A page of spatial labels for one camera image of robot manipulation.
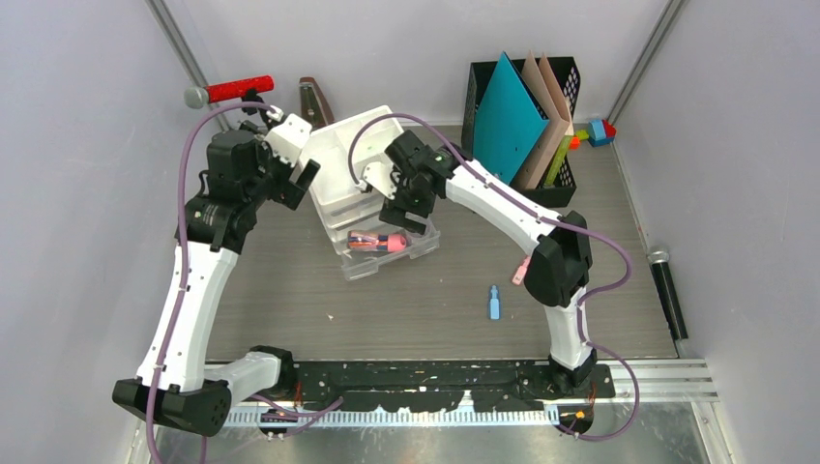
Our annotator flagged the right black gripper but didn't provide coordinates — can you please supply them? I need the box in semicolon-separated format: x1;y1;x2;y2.
378;167;435;236

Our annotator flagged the white plastic drawer unit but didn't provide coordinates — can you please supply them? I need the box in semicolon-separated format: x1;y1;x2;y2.
298;105;440;281

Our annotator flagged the green illustrated book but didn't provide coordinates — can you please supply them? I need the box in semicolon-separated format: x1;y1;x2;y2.
542;135;572;188

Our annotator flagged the pink cardboard folder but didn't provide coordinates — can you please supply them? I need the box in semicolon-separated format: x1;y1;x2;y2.
512;51;571;190

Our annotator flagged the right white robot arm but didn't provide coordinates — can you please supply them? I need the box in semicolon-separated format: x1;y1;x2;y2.
379;130;598;397

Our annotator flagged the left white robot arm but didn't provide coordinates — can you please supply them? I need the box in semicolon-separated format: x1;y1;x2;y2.
112;129;320;437

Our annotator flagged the brown wooden metronome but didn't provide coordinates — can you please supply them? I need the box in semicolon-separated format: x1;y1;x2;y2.
299;76;336;129

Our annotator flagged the black microphone stand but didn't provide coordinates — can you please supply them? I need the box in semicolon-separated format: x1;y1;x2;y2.
240;88;271;132

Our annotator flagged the teal folder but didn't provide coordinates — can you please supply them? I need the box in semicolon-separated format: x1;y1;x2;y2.
470;51;546;185

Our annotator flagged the blue red toy block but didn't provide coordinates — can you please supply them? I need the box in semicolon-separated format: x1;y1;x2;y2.
587;119;617;147

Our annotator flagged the black microphone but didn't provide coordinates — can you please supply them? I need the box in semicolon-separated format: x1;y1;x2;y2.
648;249;688;340

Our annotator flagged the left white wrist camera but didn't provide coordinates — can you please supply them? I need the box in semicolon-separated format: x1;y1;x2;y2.
263;105;313;167

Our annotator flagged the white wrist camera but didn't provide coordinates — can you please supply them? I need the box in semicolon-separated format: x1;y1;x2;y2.
360;161;397;200
263;105;313;167

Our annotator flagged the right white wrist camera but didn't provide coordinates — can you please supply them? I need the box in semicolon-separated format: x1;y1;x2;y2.
360;161;397;200

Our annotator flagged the red handled microphone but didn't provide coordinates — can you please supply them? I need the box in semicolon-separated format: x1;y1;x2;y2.
183;75;275;109

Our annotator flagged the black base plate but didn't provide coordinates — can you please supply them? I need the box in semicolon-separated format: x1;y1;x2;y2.
260;360;616;413

